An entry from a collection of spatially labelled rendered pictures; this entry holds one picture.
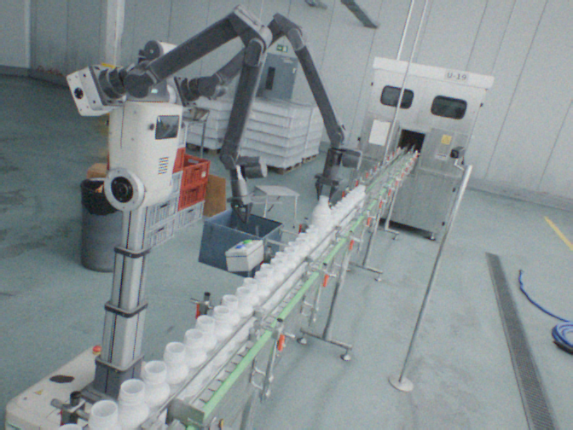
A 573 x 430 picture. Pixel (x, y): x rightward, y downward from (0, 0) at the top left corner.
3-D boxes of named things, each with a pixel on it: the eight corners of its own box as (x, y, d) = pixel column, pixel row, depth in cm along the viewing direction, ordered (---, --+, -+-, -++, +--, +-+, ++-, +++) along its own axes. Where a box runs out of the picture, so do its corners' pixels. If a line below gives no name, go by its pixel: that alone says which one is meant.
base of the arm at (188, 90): (172, 77, 180) (182, 107, 182) (189, 69, 177) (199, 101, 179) (184, 78, 188) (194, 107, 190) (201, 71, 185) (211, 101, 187)
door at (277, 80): (282, 142, 1214) (298, 58, 1155) (247, 133, 1241) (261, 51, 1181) (283, 142, 1223) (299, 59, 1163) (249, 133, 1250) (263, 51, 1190)
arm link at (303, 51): (292, 36, 171) (283, 32, 161) (307, 28, 169) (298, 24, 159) (338, 145, 176) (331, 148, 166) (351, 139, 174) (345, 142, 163)
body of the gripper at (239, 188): (256, 197, 161) (252, 176, 160) (244, 202, 152) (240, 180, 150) (239, 199, 163) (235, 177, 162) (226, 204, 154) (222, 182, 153)
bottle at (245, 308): (218, 342, 120) (228, 285, 115) (240, 340, 122) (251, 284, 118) (225, 356, 115) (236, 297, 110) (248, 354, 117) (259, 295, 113)
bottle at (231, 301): (235, 357, 115) (247, 298, 111) (224, 369, 110) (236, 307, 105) (214, 348, 117) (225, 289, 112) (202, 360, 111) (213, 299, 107)
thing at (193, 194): (177, 212, 450) (180, 190, 444) (141, 201, 459) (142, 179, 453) (205, 200, 507) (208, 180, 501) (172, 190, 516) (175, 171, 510)
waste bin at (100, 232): (110, 281, 342) (118, 199, 324) (60, 264, 354) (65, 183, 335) (147, 262, 384) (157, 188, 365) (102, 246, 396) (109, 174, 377)
